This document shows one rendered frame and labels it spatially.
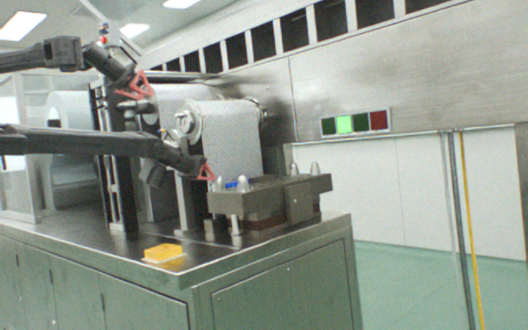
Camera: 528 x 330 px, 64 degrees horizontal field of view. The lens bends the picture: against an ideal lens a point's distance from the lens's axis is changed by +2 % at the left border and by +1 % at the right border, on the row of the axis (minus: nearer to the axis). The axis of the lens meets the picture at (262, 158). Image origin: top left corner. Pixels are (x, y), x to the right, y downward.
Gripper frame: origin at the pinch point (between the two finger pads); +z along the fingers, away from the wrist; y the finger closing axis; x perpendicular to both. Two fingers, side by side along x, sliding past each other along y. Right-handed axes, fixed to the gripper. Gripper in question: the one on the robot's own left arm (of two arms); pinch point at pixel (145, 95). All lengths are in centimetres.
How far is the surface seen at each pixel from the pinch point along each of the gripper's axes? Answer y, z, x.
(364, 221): -123, 283, 98
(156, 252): 16.3, 17.5, -39.1
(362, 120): 41, 46, 18
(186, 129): -0.2, 16.2, -0.3
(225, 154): 4.6, 30.4, -0.9
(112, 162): -33.6, 13.3, -12.5
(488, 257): -14, 297, 82
